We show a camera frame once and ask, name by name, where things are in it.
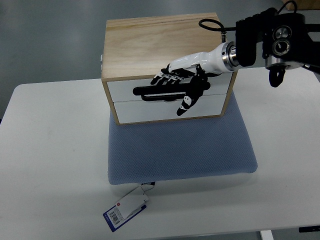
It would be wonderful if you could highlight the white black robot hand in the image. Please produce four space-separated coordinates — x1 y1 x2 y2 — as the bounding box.
150 41 239 116

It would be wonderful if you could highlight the black drawer handle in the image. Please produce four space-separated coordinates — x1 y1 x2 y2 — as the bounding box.
132 82 211 102

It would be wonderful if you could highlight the white drawer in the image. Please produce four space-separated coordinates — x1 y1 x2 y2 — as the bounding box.
107 73 233 102
114 94 226 124

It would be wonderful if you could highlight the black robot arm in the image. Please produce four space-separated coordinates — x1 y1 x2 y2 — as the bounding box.
198 0 320 88

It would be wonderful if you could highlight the wooden drawer cabinet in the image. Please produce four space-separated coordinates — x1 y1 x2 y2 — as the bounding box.
100 12 238 126

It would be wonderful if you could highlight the blue grey cushion mat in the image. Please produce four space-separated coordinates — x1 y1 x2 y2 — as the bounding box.
108 95 258 185

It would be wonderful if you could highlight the cardboard box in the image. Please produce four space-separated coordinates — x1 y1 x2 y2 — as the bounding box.
282 0 320 11

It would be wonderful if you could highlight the white blue product tag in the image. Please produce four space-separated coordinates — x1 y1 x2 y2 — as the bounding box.
103 186 149 233

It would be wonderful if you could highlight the white table leg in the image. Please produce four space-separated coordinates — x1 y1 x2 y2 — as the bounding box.
259 230 274 240

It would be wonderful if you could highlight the black table control panel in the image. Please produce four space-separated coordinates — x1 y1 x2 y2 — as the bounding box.
298 225 320 233

